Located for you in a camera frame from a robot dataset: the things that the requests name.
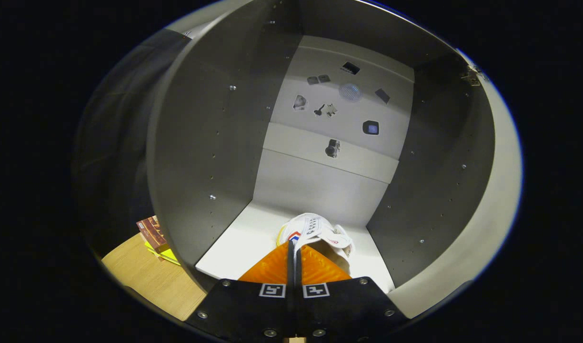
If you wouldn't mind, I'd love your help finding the white shoe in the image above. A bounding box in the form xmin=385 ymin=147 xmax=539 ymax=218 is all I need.
xmin=276 ymin=213 xmax=355 ymax=277

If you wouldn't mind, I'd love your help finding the black backdrop cloth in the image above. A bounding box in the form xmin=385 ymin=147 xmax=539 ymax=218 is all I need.
xmin=72 ymin=29 xmax=192 ymax=258

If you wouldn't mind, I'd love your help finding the yellow book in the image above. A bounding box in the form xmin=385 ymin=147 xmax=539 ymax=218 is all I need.
xmin=144 ymin=241 xmax=181 ymax=266

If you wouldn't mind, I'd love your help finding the dark grey shoe cabinet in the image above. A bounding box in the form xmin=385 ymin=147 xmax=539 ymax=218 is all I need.
xmin=146 ymin=0 xmax=496 ymax=293

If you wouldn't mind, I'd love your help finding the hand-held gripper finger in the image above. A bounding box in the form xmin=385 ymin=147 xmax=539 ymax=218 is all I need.
xmin=294 ymin=243 xmax=409 ymax=340
xmin=184 ymin=241 xmax=294 ymax=340

